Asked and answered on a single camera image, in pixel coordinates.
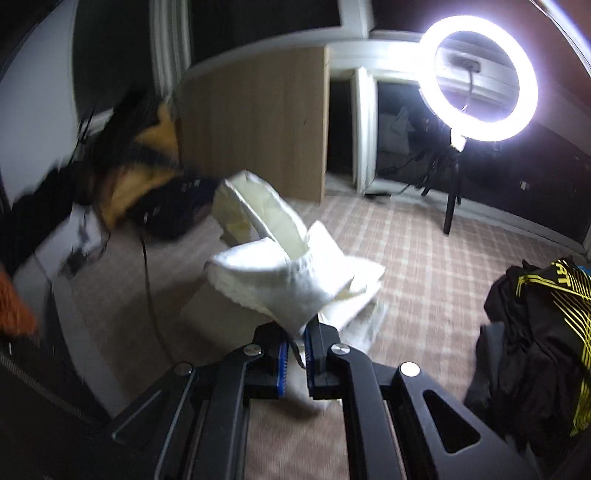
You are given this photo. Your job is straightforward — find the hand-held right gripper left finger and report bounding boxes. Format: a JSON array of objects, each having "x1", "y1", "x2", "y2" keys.
[{"x1": 111, "y1": 323, "x2": 291, "y2": 480}]

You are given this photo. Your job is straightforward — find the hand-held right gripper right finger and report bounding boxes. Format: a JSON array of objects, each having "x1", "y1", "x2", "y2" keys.
[{"x1": 305, "y1": 320, "x2": 541, "y2": 480}]

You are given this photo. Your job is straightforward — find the cream garment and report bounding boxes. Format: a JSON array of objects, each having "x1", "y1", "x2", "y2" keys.
[{"x1": 205, "y1": 170, "x2": 389, "y2": 412}]

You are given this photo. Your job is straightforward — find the navy clothes pile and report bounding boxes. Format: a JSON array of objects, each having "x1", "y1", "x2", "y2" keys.
[{"x1": 127, "y1": 178, "x2": 223, "y2": 241}]

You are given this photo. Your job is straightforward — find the plaid rug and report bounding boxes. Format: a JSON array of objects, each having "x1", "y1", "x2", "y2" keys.
[{"x1": 74, "y1": 191, "x2": 591, "y2": 480}]

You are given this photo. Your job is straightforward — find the dark grey garment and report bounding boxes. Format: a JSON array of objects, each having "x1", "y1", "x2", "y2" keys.
[{"x1": 463, "y1": 322, "x2": 509, "y2": 418}]

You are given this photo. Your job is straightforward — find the large light wood board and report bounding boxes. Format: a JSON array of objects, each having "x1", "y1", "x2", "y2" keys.
[{"x1": 178, "y1": 46, "x2": 331, "y2": 205}]

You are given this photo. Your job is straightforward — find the black yellow-striped jacket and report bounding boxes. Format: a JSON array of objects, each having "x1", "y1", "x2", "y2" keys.
[{"x1": 482, "y1": 258, "x2": 591, "y2": 457}]

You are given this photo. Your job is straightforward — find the white-framed glass door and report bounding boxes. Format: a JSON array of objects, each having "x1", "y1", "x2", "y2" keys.
[{"x1": 355, "y1": 67, "x2": 591, "y2": 252}]

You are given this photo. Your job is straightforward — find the long black cable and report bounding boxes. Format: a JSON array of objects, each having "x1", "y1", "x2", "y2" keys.
[{"x1": 137, "y1": 234, "x2": 175, "y2": 368}]

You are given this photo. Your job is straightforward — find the black floor cable with switch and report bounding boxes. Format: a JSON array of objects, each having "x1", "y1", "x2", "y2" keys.
[{"x1": 364, "y1": 154, "x2": 435, "y2": 200}]

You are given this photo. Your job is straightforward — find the white ring light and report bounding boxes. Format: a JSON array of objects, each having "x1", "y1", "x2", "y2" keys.
[{"x1": 419, "y1": 16, "x2": 539, "y2": 142}]

